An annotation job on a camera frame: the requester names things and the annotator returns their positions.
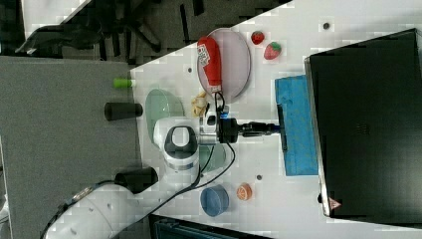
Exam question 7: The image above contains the blue oven door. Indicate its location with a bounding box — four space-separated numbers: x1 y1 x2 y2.
275 75 318 176

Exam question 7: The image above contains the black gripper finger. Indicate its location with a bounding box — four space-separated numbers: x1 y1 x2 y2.
242 121 279 129
243 131 277 137

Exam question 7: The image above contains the black cylinder table clamp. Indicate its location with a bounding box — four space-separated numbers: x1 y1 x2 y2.
105 103 143 121
114 167 158 194

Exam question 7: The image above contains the pale green bowl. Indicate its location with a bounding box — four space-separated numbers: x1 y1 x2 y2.
144 89 185 142

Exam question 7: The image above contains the black office chair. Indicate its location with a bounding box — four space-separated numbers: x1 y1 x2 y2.
14 0 207 61

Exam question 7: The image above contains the dark storage bin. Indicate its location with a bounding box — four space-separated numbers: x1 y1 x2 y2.
148 215 271 239

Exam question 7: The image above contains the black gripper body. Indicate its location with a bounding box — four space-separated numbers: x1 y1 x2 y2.
217 119 247 143

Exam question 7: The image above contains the black toaster oven body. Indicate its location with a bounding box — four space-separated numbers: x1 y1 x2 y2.
305 29 422 228

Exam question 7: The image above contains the dark red plush strawberry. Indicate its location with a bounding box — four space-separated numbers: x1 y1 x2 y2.
251 31 265 45

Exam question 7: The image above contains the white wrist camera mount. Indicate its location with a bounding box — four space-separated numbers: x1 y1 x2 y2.
200 105 229 126

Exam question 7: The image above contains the red plush ketchup bottle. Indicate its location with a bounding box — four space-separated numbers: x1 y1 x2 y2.
197 36 222 93

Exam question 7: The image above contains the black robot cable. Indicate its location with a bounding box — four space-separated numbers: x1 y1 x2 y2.
138 92 237 220

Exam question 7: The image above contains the pale green plate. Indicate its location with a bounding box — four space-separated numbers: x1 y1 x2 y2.
199 144 226 173

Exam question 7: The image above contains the black oven door handle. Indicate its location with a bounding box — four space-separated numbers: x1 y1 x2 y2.
277 105 288 152

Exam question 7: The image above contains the pink plush strawberry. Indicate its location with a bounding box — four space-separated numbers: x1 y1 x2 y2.
264 42 282 60

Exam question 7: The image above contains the grey round plate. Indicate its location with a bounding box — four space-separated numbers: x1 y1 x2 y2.
197 28 251 103

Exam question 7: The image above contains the green marker pen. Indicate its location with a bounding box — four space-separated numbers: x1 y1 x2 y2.
112 78 135 89

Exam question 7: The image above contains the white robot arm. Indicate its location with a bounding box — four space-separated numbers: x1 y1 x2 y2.
40 117 281 239

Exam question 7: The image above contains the blue cup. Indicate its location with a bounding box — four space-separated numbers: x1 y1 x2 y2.
200 185 229 217

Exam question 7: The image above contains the yellow plush banana toy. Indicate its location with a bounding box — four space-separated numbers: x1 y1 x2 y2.
191 91 208 117

